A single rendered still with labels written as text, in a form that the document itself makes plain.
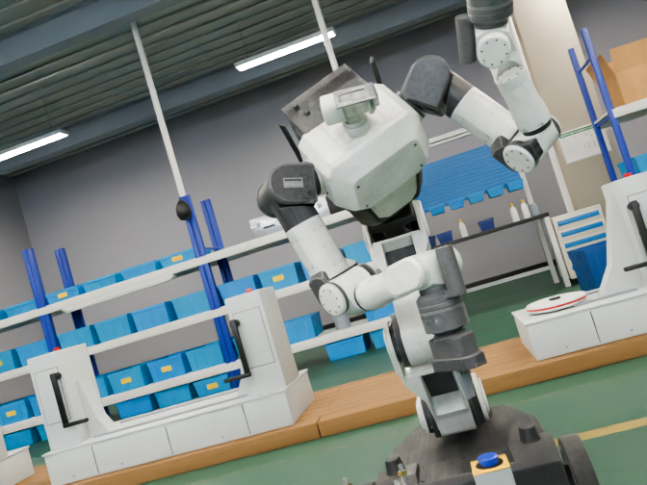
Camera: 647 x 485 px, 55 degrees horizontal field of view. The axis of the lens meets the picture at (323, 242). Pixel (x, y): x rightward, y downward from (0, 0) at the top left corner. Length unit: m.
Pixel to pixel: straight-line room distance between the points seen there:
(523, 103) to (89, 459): 3.08
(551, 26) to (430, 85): 6.28
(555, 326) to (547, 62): 4.83
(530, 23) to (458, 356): 6.69
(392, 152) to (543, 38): 6.32
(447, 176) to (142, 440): 4.67
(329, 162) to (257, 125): 8.67
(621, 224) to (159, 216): 8.21
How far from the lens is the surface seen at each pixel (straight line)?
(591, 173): 7.46
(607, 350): 3.16
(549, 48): 7.65
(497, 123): 1.48
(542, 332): 3.17
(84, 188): 11.17
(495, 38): 1.31
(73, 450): 3.86
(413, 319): 1.57
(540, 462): 1.65
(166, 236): 10.43
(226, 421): 3.43
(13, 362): 7.34
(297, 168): 1.41
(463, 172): 7.11
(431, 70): 1.49
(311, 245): 1.40
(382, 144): 1.42
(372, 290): 1.32
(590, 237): 6.60
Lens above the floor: 0.74
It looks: 3 degrees up
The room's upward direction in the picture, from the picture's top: 17 degrees counter-clockwise
